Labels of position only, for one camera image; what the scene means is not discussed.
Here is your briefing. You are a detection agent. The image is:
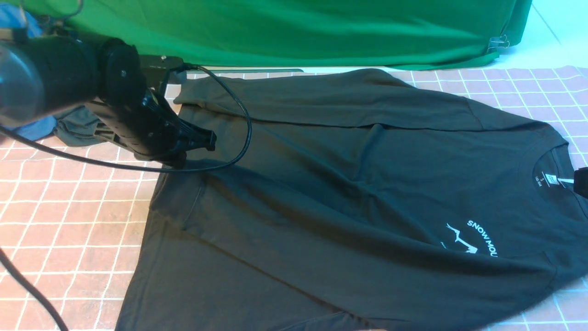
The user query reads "metal binder clip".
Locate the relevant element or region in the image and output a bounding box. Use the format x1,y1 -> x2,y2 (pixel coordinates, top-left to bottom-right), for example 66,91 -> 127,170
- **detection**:
487,35 -> 510,53

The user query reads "crumpled dark gray garment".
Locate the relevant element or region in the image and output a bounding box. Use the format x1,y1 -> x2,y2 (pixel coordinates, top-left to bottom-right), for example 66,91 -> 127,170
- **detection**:
52,106 -> 107,147

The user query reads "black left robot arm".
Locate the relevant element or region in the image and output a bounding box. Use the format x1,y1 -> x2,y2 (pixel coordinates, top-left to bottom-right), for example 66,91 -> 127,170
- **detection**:
1,36 -> 216,168

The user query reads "blue garment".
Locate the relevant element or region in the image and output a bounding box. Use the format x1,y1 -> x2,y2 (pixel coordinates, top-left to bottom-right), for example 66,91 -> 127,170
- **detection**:
0,2 -> 57,141

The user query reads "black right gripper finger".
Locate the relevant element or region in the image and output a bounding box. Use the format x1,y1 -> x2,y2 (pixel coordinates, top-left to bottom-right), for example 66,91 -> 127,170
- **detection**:
573,167 -> 588,199

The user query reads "green backdrop cloth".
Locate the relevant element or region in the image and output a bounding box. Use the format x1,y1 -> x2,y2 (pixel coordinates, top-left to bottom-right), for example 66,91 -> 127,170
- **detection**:
67,0 -> 531,70

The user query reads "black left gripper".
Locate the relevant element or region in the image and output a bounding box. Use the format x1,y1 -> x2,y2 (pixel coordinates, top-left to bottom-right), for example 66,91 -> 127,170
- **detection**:
86,89 -> 217,166

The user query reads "pink grid tablecloth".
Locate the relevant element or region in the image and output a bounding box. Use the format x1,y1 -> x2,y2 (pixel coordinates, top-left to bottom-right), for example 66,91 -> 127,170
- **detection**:
0,65 -> 587,331

